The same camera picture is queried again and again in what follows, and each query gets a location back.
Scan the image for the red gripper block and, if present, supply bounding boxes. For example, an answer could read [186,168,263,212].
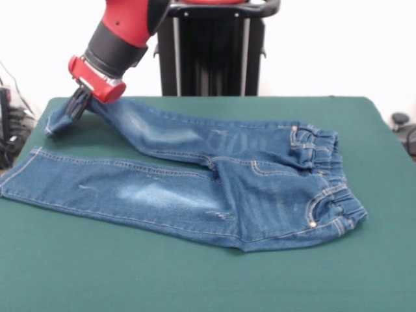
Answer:
[64,55,127,120]

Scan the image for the blue denim jeans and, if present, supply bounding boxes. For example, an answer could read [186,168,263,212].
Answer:
[0,96,370,253]

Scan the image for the black electronics box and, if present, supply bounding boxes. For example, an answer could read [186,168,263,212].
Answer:
[0,86,12,141]

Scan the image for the dark green table cloth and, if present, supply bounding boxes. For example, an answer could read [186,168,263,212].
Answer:
[0,96,416,312]

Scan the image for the black chair base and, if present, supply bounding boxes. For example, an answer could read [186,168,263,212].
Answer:
[391,112,416,162]

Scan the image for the black cable bundle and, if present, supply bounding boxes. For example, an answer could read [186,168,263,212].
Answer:
[0,105,36,170]

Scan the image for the black robot pedestal stand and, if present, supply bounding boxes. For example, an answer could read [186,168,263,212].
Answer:
[152,0,282,98]

